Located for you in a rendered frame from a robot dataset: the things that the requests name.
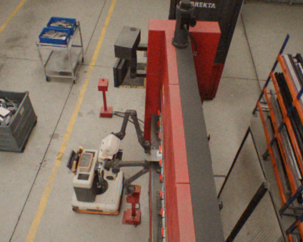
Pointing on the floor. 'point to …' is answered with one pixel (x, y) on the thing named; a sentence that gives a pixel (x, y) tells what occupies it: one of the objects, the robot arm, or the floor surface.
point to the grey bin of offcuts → (10, 120)
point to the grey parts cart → (62, 56)
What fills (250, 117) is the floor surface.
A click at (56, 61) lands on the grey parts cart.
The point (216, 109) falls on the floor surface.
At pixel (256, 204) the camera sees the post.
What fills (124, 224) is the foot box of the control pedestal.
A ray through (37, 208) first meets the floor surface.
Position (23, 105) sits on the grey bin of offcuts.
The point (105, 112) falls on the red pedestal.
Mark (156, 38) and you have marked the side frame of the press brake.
